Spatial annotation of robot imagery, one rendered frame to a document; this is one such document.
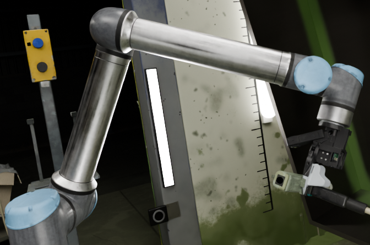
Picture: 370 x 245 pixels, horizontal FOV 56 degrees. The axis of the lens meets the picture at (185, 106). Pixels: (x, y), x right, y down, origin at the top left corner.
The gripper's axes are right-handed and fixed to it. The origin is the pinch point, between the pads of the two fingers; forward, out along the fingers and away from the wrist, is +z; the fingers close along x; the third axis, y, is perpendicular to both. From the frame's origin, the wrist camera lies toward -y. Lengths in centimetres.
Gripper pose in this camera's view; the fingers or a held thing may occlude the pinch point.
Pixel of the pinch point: (305, 189)
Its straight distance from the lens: 108.5
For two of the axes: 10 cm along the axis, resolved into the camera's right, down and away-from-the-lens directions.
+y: 7.5, 2.1, -6.2
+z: -3.0, 9.5, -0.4
